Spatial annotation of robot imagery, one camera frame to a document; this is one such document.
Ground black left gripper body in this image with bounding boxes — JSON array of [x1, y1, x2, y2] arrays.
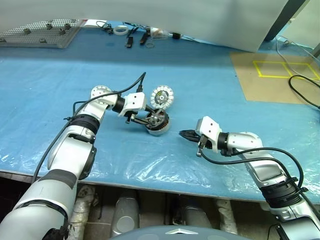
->
[[125, 109, 148, 125]]

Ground black hand tool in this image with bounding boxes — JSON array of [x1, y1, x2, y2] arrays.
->
[[124, 27, 138, 49], [139, 27, 151, 46]]

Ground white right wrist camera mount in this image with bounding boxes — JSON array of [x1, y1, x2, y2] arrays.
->
[[195, 115, 223, 153]]

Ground thick black power cable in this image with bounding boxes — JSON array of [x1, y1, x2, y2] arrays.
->
[[288, 74, 320, 110]]

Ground large white sheet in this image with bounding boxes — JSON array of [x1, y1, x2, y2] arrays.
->
[[0, 0, 286, 53]]

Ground silver motor rotor cover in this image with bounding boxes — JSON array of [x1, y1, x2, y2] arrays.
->
[[149, 85, 175, 110]]

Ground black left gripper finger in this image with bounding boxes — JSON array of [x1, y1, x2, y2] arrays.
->
[[131, 118, 156, 126], [143, 104, 161, 119]]

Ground grey perforated board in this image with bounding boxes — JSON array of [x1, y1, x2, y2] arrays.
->
[[0, 18, 82, 49]]

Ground brown cardboard sheet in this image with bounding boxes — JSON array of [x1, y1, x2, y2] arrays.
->
[[229, 51, 320, 105]]

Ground yellow tape squares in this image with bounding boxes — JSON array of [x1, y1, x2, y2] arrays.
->
[[252, 60, 320, 79]]

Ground grey rounded robot leg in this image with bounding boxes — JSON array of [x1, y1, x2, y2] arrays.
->
[[111, 196, 140, 237], [181, 204, 213, 228]]

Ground dark upright post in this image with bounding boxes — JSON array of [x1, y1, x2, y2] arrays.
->
[[262, 0, 308, 42]]

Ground white tape roll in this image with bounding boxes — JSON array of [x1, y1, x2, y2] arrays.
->
[[113, 24, 130, 36]]

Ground grey upright post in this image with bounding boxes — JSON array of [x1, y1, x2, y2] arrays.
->
[[311, 39, 320, 58]]

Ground clear plastic film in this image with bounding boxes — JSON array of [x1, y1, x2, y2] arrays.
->
[[0, 112, 320, 198]]

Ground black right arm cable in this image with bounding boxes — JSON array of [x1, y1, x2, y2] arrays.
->
[[199, 146, 320, 218]]

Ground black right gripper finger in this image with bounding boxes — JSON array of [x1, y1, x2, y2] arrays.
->
[[179, 129, 200, 137], [179, 133, 201, 144]]

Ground motor stator with copper windings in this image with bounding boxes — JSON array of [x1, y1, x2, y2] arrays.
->
[[144, 108, 172, 137]]

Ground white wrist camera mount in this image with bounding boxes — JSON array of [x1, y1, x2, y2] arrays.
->
[[117, 91, 147, 118], [195, 115, 223, 153]]

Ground thin white cable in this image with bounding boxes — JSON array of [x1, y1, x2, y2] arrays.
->
[[274, 34, 320, 81]]

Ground clear plastic bag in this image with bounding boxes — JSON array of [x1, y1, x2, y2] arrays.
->
[[149, 26, 172, 40]]

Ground foil wrapped pipe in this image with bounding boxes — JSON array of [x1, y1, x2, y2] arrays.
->
[[216, 198, 238, 235], [68, 184, 96, 240]]

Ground blue foam mat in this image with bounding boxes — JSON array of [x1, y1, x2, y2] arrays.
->
[[0, 18, 320, 203]]

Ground grey robot torso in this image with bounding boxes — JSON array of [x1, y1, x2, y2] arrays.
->
[[109, 224, 241, 240]]

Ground thin coloured wires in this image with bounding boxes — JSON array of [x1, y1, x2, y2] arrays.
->
[[123, 21, 151, 30]]

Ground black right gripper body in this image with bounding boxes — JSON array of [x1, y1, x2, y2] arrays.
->
[[196, 133, 210, 158]]

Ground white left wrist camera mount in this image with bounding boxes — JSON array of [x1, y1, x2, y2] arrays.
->
[[117, 91, 147, 118]]

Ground thin tangled black cable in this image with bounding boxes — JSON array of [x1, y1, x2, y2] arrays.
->
[[96, 21, 115, 35]]

